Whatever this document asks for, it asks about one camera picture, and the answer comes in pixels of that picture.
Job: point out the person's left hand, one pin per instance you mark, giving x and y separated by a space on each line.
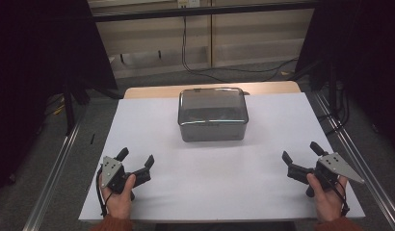
120 203

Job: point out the grey box with clear lid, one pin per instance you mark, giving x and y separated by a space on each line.
213 115

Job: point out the person's right hand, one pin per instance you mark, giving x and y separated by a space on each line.
327 202

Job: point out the metal floor rail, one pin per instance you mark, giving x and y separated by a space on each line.
54 179
362 160

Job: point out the black curtain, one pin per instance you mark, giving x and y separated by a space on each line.
31 64
362 48

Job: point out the white table mat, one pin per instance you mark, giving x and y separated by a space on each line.
218 179

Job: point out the black metal stand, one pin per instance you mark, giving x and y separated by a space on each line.
69 109

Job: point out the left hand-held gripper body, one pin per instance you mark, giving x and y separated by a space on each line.
110 166

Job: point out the white wall power outlet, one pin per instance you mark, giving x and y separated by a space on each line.
188 3

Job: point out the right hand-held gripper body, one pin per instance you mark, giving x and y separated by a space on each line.
337 166

